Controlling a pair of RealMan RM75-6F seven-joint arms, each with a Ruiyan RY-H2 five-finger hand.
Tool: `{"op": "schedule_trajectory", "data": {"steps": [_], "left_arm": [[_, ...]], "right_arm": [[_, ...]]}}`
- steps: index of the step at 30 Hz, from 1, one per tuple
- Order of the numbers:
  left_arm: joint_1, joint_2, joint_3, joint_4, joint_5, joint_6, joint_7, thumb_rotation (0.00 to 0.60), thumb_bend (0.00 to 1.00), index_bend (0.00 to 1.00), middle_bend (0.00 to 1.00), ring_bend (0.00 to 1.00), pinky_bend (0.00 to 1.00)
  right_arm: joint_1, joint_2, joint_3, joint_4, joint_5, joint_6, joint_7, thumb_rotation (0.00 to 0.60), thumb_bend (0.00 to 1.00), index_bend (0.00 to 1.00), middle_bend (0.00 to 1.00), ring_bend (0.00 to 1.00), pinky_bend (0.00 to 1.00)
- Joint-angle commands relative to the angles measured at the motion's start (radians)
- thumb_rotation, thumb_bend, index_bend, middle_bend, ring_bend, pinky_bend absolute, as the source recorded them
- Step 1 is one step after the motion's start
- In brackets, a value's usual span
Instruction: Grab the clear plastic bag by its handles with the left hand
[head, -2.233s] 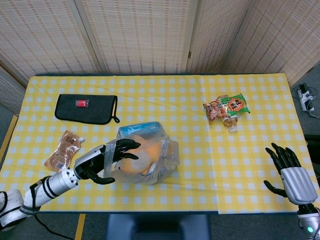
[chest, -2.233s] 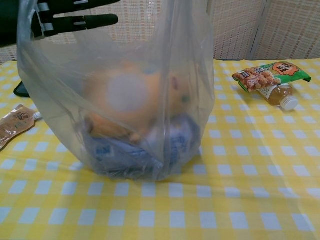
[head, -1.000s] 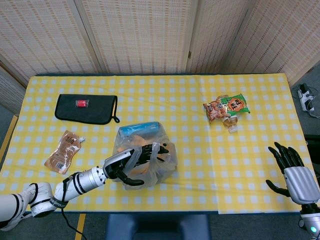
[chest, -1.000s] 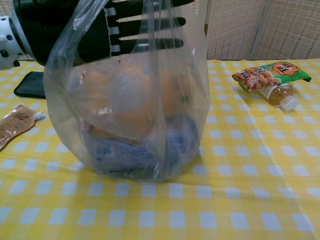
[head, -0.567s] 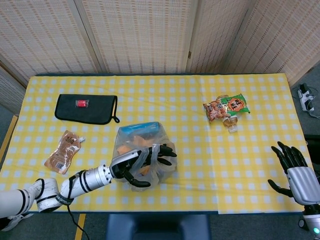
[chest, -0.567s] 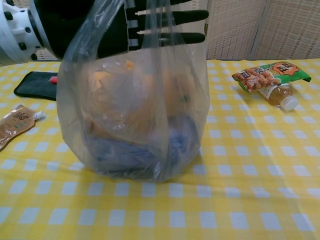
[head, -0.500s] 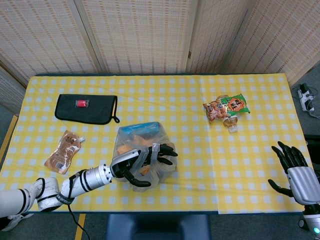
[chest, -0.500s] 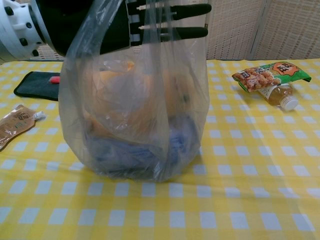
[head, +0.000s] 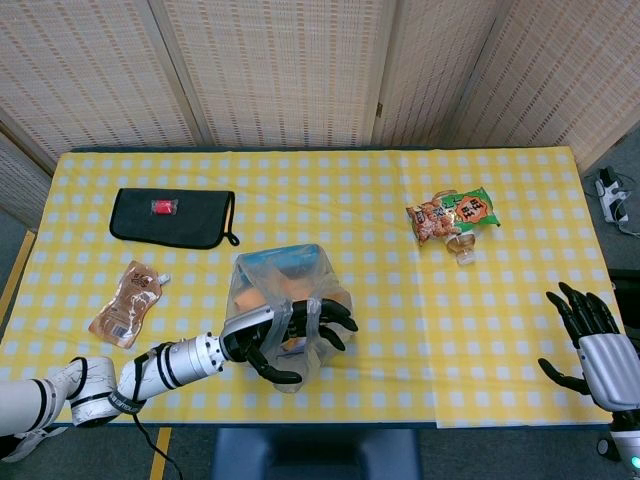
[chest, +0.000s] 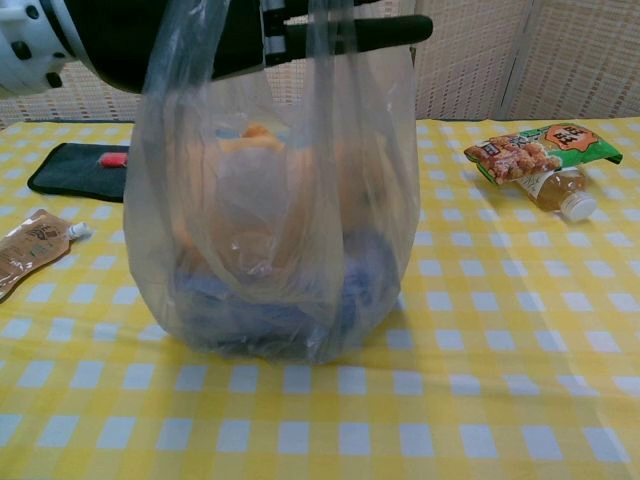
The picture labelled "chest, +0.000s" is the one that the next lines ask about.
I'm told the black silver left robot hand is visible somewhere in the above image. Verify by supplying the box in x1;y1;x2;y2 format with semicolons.
69;0;434;94

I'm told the orange plush toy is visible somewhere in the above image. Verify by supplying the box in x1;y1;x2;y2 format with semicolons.
179;122;401;281

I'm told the clear plastic bag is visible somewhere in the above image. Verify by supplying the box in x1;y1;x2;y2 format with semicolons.
122;0;421;364

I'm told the blue soft pack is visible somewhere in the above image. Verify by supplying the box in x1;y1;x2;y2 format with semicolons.
172;224;401;359

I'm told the green orange snack packet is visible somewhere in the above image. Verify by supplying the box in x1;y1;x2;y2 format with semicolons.
463;122;624;186

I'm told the woven folding screen panel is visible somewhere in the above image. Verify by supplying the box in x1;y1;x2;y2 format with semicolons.
409;0;531;122
262;57;314;109
0;64;147;132
499;0;640;121

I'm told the black zipper pouch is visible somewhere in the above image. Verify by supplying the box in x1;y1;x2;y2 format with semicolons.
27;142;134;204

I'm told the brown spout drink pouch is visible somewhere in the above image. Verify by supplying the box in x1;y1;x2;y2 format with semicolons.
0;208;94;304

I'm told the yellow white checkered tablecloth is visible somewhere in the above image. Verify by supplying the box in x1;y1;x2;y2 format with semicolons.
0;117;640;480

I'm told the tea bottle with white cap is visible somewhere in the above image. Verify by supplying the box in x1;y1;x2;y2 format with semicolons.
514;167;599;224

